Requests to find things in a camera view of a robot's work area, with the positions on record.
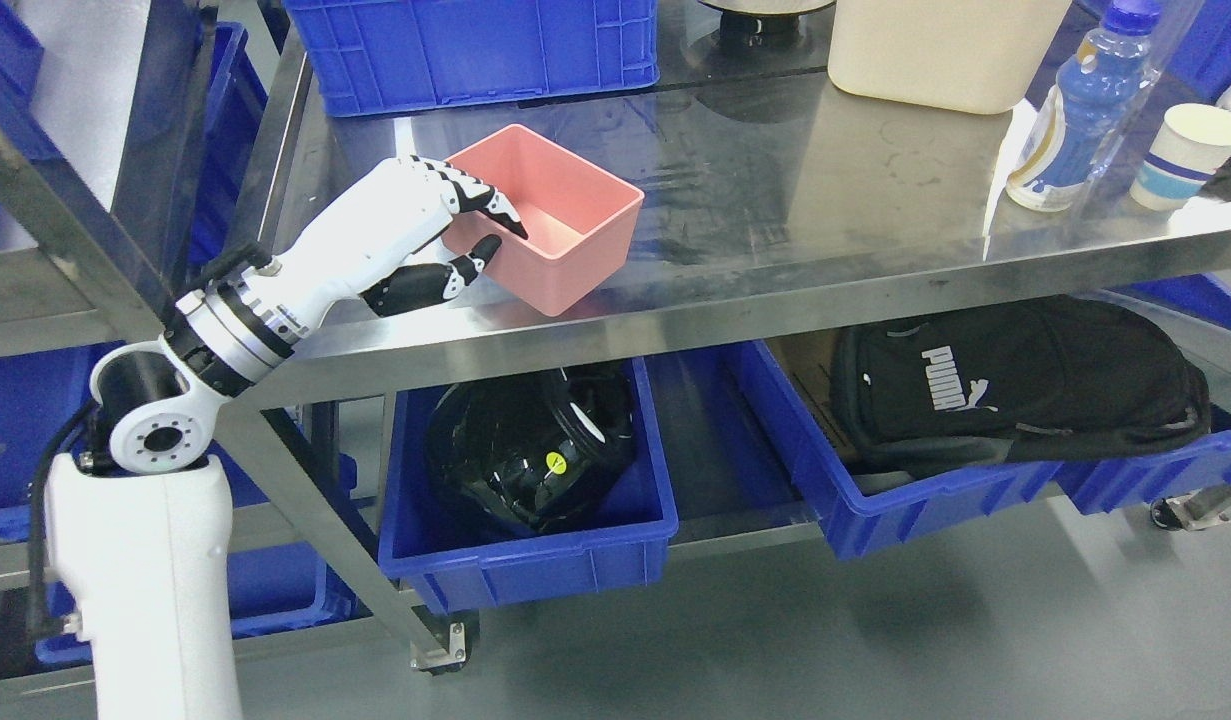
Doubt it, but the cream plastic container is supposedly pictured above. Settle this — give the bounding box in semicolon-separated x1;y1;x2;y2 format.
827;1;1069;114

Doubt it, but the pink plastic storage box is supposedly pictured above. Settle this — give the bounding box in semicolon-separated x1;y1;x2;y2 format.
442;124;644;316

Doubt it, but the blue bin lower left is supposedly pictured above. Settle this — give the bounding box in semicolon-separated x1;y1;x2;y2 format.
0;345;358;678

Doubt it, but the steel work table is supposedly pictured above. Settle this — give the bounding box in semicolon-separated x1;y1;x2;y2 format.
222;33;1231;650

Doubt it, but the blue crate on table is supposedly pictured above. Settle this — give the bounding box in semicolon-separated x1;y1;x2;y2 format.
283;1;659;117

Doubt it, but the black Puma backpack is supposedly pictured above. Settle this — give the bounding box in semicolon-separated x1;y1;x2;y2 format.
827;295;1211;480

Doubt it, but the white blue paper cup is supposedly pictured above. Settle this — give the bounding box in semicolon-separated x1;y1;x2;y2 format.
1130;102;1231;210

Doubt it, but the blue bin with helmet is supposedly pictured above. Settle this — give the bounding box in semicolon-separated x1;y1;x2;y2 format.
378;359;680;614

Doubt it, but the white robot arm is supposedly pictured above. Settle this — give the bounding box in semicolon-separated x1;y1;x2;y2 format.
26;250;273;719

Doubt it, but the blue bin with backpack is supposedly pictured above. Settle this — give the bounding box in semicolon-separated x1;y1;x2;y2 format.
720;341;1231;560

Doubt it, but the black glossy helmet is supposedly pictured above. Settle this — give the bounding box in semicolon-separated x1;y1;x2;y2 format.
423;363;636;539

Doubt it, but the blue drink bottle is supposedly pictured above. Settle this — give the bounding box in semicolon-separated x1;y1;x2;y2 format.
1004;1;1162;210

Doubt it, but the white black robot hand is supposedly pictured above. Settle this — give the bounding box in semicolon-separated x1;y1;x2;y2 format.
238;155;529;338

